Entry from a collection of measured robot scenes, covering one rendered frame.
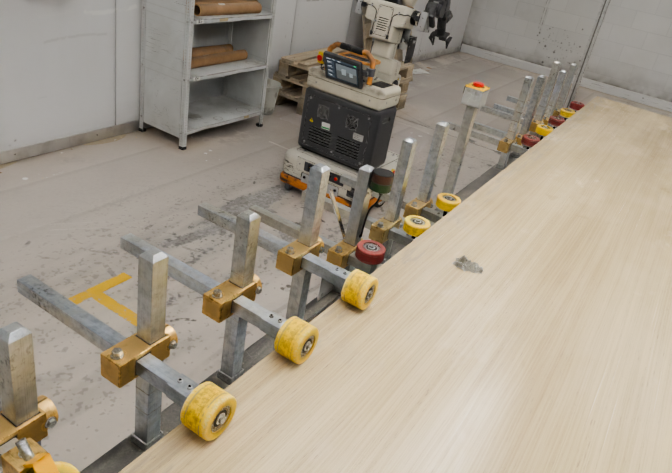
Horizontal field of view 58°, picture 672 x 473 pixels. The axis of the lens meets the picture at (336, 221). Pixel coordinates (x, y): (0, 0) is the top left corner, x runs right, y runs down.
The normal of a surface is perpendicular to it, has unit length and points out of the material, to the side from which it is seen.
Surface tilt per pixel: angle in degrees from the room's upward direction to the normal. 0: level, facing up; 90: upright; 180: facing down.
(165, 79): 90
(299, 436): 0
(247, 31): 90
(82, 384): 0
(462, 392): 0
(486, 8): 90
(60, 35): 90
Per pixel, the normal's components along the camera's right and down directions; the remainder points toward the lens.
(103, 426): 0.17, -0.87
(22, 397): 0.83, 0.38
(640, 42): -0.53, 0.31
